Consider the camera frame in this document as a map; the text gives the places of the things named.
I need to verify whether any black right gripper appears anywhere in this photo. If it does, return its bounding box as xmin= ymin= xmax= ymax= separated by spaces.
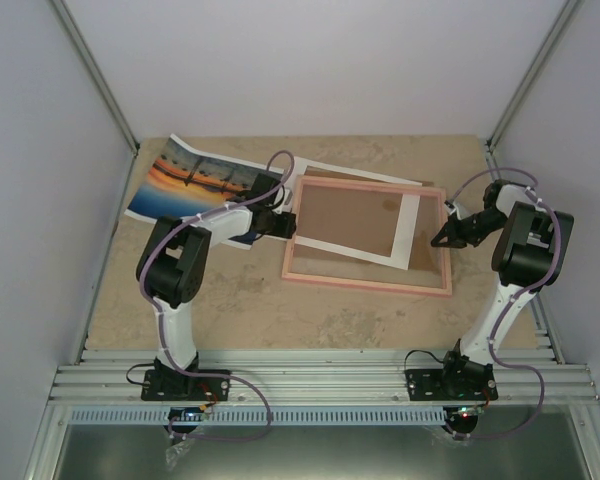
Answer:
xmin=432 ymin=209 xmax=507 ymax=249

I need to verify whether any pink wooden picture frame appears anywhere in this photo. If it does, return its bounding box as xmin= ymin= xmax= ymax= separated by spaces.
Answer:
xmin=281 ymin=174 xmax=454 ymax=299

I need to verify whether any white mat board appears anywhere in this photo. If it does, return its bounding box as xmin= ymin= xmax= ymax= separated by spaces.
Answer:
xmin=286 ymin=157 xmax=423 ymax=270

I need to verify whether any transparent plastic sheet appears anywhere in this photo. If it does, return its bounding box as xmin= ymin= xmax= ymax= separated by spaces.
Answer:
xmin=292 ymin=180 xmax=447 ymax=291

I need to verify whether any sunset landscape photo print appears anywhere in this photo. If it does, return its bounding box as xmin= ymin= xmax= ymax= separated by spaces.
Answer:
xmin=125 ymin=135 xmax=290 ymax=249

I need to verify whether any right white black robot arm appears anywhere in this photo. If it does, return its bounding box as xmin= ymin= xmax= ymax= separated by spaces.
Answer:
xmin=431 ymin=180 xmax=574 ymax=399

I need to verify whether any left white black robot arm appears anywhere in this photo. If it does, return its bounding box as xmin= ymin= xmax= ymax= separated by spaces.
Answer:
xmin=136 ymin=173 xmax=296 ymax=403

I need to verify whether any right controller circuit board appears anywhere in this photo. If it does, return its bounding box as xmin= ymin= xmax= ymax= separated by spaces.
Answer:
xmin=449 ymin=403 xmax=486 ymax=419

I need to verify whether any controller circuit board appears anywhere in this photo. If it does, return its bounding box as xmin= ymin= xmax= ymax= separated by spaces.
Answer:
xmin=449 ymin=403 xmax=486 ymax=419
xmin=167 ymin=403 xmax=214 ymax=423

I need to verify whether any left controller circuit board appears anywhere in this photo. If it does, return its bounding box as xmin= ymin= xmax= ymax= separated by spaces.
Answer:
xmin=167 ymin=403 xmax=214 ymax=423

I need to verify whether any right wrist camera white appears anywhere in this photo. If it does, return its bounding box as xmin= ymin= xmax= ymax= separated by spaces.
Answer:
xmin=444 ymin=200 xmax=472 ymax=220

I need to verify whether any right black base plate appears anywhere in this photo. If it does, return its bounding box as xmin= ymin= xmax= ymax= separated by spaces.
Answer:
xmin=404 ymin=368 xmax=499 ymax=402

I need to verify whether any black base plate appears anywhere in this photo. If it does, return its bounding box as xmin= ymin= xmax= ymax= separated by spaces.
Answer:
xmin=140 ymin=370 xmax=230 ymax=403
xmin=404 ymin=368 xmax=499 ymax=402

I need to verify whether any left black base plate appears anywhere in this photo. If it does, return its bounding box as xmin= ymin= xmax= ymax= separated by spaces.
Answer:
xmin=140 ymin=370 xmax=230 ymax=403

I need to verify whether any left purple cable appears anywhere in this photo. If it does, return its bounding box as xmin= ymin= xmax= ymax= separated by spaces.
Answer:
xmin=138 ymin=150 xmax=274 ymax=444

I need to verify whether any aluminium rail base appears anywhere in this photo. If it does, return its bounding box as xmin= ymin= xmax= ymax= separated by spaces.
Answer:
xmin=49 ymin=339 xmax=600 ymax=406

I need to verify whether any right aluminium corner post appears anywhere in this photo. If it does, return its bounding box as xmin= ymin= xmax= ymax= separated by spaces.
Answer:
xmin=484 ymin=0 xmax=584 ymax=154

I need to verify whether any aluminium corner post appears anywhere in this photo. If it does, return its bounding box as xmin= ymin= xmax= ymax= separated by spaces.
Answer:
xmin=484 ymin=0 xmax=584 ymax=154
xmin=48 ymin=0 xmax=140 ymax=157

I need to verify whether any slotted grey cable duct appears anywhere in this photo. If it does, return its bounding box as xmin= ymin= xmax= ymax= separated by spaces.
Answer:
xmin=68 ymin=406 xmax=446 ymax=427

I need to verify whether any left aluminium corner post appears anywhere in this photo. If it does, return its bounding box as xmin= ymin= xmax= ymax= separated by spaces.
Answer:
xmin=48 ymin=0 xmax=140 ymax=157

